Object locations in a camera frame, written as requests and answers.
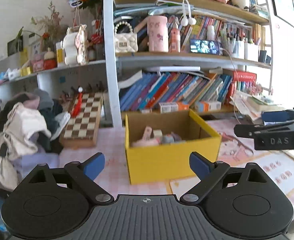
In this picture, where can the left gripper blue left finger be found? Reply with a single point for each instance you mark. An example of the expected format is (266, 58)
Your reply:
(83, 176)

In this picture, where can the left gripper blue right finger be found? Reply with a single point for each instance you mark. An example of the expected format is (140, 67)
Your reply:
(210, 174)

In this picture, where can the pink plush paw toy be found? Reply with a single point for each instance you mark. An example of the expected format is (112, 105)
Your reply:
(146, 143)

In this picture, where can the white large power adapter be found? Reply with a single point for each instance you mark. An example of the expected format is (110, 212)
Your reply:
(157, 133)

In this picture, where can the stack of papers and books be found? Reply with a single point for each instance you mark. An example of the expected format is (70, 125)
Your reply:
(254, 105)

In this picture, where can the pink cartoon table mat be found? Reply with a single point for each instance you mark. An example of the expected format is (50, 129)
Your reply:
(250, 164)

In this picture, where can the wooden chess board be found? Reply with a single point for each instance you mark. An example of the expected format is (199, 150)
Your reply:
(81, 130)

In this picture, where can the yellow cardboard box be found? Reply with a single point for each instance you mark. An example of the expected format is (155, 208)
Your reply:
(168, 161)

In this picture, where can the red tassel ornament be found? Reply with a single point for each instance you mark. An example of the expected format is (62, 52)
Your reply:
(78, 102)

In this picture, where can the orange white box right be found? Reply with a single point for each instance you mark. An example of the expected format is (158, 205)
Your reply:
(207, 106)

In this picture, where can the orange white usmile box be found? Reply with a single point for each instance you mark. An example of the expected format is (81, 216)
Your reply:
(168, 107)

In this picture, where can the pile of clothes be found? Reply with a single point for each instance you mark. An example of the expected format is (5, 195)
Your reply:
(30, 126)

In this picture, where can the phone on shelf playing video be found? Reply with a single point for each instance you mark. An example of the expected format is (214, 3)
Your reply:
(205, 47)

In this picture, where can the row of leaning books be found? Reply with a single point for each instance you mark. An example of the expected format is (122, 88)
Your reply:
(147, 90)

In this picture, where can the pink lotion bottle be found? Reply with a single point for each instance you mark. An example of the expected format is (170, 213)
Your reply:
(175, 39)

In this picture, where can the lucky cat plush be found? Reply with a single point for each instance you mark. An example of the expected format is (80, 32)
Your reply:
(75, 45)

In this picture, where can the white quilted pearl handbag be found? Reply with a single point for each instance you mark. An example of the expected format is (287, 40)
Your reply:
(125, 42)

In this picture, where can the pink cartoon tumbler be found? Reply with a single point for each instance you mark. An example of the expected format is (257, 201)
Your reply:
(158, 34)

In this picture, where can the white shelf upright post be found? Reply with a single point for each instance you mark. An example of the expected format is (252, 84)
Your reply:
(110, 63)

